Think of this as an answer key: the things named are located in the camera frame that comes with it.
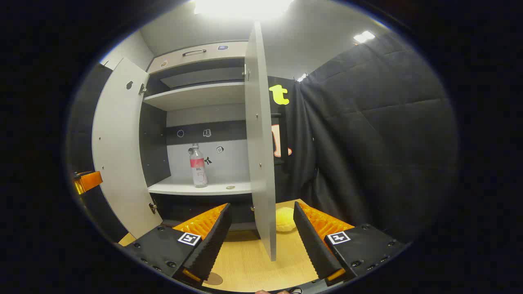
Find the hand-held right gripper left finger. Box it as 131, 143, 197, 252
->
123, 203, 232, 286

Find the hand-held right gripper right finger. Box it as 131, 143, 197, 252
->
293, 201, 409, 286

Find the clear bottle with pink label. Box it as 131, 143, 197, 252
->
188, 143, 208, 188

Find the grey cabinet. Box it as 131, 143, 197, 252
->
139, 40, 262, 233

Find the yellow plush toy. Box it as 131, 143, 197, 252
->
276, 207, 297, 232

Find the large ceiling light panel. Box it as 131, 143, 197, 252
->
194, 0, 295, 21

